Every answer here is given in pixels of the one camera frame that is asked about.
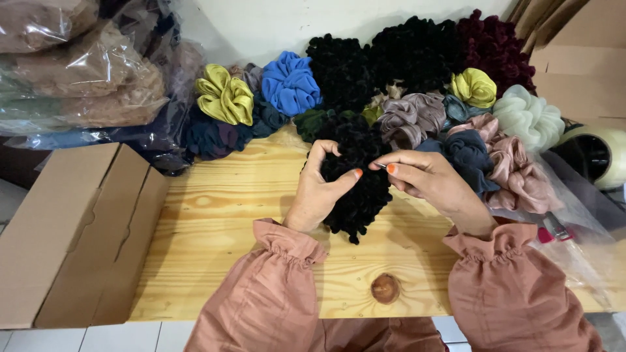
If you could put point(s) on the person's right hand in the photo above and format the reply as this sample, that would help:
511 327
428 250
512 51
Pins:
435 178

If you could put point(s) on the person's left hand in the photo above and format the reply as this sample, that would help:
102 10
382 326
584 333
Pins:
310 195

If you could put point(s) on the small black velvet scrunchie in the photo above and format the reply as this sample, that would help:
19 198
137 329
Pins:
359 195

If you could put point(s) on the thin metal needle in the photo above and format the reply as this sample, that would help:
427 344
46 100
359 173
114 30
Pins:
380 165

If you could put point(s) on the navy blue scrunchie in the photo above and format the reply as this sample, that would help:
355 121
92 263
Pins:
467 159

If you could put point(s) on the taupe satin scrunchie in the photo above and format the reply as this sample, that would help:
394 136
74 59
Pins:
411 120

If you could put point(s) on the grey-blue satin scrunchie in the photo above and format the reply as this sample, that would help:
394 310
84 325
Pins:
457 111

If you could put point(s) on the dark green scrunchie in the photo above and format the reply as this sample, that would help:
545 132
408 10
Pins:
311 123

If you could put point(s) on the pink satin scrunchie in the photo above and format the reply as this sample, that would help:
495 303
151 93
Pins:
513 168

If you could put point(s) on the dark teal scrunchie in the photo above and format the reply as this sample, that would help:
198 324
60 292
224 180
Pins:
268 118

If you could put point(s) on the olive green scrunchie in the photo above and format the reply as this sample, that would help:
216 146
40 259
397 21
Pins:
371 114

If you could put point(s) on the beige scrunchie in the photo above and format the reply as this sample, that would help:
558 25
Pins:
391 92

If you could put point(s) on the small yellow satin scrunchie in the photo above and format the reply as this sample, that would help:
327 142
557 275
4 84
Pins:
473 88

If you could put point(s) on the dark purple navy scrunchie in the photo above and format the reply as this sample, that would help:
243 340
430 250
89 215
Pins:
215 138

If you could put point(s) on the pale mint chiffon scrunchie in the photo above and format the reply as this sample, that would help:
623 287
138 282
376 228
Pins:
529 117

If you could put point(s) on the blue chiffon scrunchie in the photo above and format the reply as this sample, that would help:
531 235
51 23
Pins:
290 83

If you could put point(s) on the large black velvet scrunchie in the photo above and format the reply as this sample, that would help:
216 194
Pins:
342 71
415 51

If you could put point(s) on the pink thread clipper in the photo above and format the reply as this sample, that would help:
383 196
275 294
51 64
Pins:
553 230

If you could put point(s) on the large yellow satin scrunchie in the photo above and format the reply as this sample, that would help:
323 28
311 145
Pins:
225 95

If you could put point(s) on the grey chiffon scrunchie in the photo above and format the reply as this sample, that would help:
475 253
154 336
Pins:
249 76

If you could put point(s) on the maroon velvet scrunchie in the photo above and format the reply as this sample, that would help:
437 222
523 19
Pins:
496 49

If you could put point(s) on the person's brown trousers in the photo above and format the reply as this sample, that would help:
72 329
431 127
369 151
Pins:
381 335

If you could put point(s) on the clear plastic bag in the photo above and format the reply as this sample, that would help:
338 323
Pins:
577 254

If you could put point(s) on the clear packing tape roll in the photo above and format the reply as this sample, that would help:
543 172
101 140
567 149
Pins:
597 156

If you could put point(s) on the stack of flat cardboard boxes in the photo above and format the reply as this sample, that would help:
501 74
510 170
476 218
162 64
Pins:
572 58

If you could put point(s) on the brown cardboard box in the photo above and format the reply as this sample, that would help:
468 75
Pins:
68 239

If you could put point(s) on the heap of plastic-wrapped fabric bags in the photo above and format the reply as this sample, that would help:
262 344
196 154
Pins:
83 73

